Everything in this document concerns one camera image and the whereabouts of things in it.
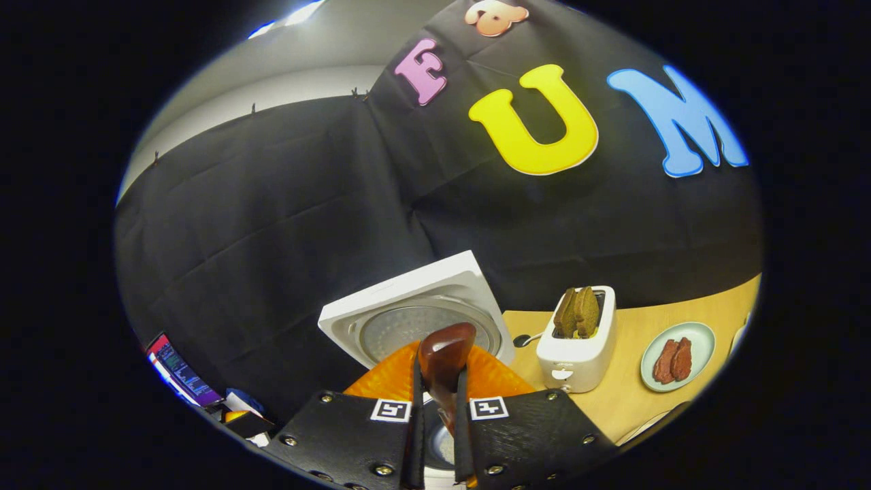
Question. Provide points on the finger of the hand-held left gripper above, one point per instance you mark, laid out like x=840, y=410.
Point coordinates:
x=248, y=423

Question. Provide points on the red meat slice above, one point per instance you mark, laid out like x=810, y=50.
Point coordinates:
x=682, y=358
x=665, y=362

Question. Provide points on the black table grommet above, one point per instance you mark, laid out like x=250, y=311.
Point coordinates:
x=521, y=340

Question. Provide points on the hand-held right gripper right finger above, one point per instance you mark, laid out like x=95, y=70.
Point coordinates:
x=531, y=435

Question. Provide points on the black backdrop cloth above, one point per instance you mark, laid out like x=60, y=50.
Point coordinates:
x=272, y=238

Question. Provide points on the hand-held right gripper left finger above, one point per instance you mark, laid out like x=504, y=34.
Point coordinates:
x=347, y=435

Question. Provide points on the pale green plate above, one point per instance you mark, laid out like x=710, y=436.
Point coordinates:
x=701, y=340

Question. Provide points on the white toaster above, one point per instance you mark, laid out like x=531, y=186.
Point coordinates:
x=578, y=361

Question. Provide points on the white rice cooker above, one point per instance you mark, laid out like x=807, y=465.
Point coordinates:
x=408, y=289

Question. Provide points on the large ceiling light panel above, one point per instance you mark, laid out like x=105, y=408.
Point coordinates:
x=299, y=13

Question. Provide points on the dark wooden spoon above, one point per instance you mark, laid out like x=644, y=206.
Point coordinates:
x=446, y=354

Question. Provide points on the blue white box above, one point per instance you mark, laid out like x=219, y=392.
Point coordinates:
x=245, y=401

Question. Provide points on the lit computer screen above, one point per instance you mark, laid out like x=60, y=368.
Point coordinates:
x=184, y=371

